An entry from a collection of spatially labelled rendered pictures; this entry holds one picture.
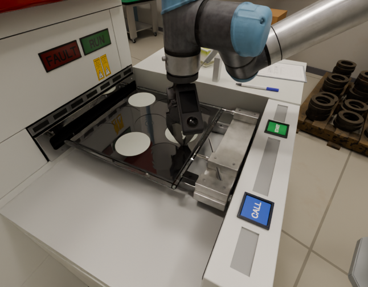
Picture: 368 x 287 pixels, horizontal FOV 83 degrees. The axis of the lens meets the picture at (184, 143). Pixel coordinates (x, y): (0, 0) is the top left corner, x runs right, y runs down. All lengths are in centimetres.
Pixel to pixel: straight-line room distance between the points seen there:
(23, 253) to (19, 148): 35
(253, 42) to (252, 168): 25
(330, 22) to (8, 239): 93
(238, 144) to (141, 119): 32
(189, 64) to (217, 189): 28
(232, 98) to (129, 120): 36
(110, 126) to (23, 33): 30
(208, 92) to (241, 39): 42
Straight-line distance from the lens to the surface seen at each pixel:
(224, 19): 38
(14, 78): 63
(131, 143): 62
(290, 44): 50
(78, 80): 73
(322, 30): 52
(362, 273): 63
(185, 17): 41
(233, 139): 66
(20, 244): 84
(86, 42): 74
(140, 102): 79
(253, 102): 74
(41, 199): 69
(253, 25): 37
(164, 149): 58
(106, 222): 58
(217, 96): 77
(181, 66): 44
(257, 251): 39
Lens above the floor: 131
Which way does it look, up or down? 43 degrees down
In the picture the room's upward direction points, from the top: straight up
